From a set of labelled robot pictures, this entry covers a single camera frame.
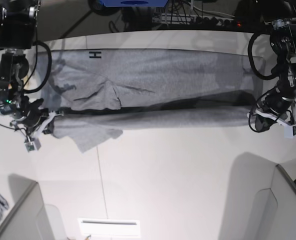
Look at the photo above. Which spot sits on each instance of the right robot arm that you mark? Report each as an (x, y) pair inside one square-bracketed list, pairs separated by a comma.
[(18, 32)]

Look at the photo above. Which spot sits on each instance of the grey T-shirt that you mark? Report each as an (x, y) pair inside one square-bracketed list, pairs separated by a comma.
[(106, 91)]

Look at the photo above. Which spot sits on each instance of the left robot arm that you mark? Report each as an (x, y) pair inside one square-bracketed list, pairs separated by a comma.
[(279, 15)]

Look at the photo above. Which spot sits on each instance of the right grey partition panel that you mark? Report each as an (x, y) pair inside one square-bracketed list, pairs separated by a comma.
[(260, 204)]

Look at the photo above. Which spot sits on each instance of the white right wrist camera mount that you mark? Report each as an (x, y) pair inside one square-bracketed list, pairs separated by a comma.
[(46, 126)]

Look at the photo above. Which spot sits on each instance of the crumpled yellow red paper ball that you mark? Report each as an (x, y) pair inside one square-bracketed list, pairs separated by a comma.
[(23, 85)]

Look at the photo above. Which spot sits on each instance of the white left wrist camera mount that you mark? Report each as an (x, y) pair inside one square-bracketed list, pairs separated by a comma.
[(260, 122)]

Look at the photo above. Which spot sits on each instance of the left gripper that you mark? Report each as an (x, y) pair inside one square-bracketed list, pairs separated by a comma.
[(277, 102)]

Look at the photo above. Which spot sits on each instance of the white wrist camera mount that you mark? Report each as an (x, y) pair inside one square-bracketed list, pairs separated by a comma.
[(260, 122), (46, 126)]

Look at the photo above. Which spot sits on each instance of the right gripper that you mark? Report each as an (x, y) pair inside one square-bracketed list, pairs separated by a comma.
[(29, 114)]

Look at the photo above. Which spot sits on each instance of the blue box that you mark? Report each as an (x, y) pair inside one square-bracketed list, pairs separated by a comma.
[(134, 3)]

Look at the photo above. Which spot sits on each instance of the left grey partition panel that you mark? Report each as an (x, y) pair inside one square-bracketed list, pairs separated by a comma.
[(28, 219)]

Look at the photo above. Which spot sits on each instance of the black power strip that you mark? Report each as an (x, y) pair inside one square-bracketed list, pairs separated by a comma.
[(215, 22)]

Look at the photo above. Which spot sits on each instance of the grey partition panel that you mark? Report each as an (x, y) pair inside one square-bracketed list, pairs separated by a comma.
[(260, 204), (28, 219)]

